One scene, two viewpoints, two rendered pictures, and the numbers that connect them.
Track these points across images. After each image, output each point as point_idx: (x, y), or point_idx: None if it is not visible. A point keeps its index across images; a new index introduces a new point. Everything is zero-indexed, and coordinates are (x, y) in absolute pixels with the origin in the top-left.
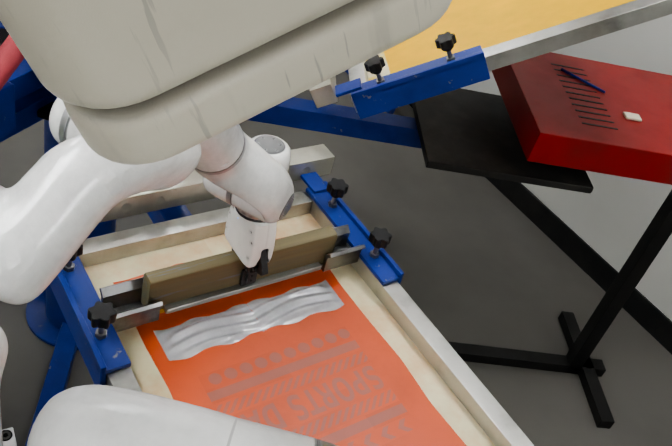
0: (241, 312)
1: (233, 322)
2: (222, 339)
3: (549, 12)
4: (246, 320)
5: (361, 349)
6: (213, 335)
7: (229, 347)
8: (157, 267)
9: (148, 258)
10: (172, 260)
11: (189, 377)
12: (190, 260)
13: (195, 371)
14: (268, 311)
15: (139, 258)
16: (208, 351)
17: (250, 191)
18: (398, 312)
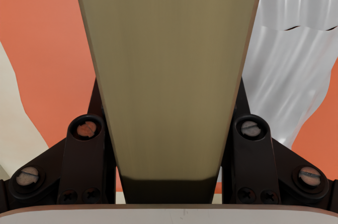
0: (257, 53)
1: (273, 83)
2: (302, 121)
3: None
4: (291, 52)
5: None
6: (277, 128)
7: (325, 109)
8: (37, 142)
9: (6, 147)
10: (12, 116)
11: (323, 173)
12: (11, 85)
13: (321, 165)
14: None
15: (7, 157)
16: (301, 140)
17: None
18: None
